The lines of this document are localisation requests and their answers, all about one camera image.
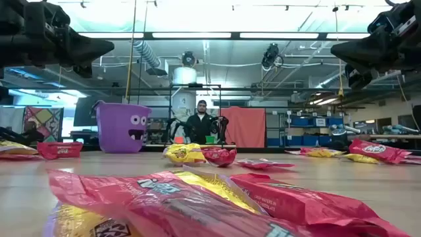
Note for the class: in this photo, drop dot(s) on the purple monster face bucket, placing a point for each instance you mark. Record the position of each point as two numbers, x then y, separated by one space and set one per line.
118 131

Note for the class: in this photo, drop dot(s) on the white hanging sheet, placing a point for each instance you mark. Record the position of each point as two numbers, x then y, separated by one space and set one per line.
11 118

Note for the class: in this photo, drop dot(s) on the overhead LED light bar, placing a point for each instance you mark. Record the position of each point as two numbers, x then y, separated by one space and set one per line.
197 35

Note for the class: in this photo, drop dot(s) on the person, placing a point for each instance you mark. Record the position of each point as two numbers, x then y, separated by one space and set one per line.
200 126

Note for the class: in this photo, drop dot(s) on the background wooden table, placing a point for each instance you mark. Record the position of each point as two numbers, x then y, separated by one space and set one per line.
154 145

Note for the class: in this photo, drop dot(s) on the black ceiling fan unit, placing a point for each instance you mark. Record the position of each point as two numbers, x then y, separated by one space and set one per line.
189 59

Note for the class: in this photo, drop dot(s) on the ceiling fluorescent light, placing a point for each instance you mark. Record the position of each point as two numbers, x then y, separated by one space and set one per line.
324 101

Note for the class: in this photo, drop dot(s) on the long wooden work table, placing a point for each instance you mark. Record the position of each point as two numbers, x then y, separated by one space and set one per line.
388 136

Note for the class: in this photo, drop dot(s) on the white cylinder tank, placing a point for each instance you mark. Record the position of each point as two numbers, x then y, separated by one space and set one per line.
184 75

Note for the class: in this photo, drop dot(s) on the yellow candy packet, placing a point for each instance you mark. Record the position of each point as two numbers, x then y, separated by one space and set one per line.
324 153
361 158
184 153
75 224
213 187
16 148

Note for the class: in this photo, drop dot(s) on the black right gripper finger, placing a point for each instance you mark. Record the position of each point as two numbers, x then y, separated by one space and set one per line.
371 62
368 44

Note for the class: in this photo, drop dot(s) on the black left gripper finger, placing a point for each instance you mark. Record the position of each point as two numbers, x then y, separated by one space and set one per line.
85 46
84 58

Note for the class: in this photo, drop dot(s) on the black metal station frame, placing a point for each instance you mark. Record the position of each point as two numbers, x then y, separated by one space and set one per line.
195 85

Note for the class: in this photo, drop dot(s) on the corrugated silver duct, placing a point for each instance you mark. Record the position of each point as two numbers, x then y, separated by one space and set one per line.
146 52

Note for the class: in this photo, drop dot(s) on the orange cup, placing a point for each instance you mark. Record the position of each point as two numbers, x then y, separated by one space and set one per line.
179 140

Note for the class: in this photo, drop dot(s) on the green cup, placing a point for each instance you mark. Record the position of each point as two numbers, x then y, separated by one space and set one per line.
210 140

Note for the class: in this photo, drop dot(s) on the black monitor screen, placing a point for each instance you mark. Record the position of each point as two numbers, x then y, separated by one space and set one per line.
82 112

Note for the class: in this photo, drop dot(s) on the large silver ventilation duct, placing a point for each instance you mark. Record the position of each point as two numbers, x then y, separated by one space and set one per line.
329 81

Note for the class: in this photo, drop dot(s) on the shelf with blue bins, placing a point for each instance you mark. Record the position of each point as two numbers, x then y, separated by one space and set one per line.
302 140

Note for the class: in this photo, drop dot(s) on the silver background robot arm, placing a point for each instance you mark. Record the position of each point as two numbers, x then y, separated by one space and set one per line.
399 128
352 129

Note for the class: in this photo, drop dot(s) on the dark background equipment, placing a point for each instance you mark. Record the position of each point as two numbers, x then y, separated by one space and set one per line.
19 133

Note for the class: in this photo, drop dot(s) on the pink and yellow foreground bag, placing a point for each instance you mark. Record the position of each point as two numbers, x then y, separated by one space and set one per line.
115 191

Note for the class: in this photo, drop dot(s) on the colourful patchwork quilt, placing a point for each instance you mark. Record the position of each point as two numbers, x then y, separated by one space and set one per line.
46 120

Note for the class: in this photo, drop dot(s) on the orange hanging cloth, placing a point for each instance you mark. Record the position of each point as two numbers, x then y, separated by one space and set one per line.
245 128

